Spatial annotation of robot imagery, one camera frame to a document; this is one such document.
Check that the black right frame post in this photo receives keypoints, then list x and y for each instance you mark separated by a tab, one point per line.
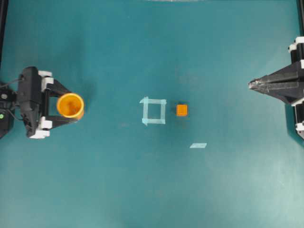
300	10

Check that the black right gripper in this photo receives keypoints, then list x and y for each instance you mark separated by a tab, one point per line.
287	84

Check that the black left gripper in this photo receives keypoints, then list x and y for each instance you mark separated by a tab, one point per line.
31	86

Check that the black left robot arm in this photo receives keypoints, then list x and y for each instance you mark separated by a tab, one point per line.
43	102

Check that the orange plastic cup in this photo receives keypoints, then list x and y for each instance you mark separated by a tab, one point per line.
71	105

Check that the black left frame post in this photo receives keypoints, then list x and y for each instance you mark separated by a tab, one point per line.
3	14

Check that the light blue tape square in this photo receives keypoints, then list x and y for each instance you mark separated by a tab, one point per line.
154	111

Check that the light blue tape strip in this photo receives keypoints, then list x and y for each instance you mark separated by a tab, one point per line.
198	145

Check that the small orange cube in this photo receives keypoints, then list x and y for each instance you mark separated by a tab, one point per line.
181	110

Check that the black frame post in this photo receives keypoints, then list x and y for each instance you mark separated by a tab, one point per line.
3	14
300	10

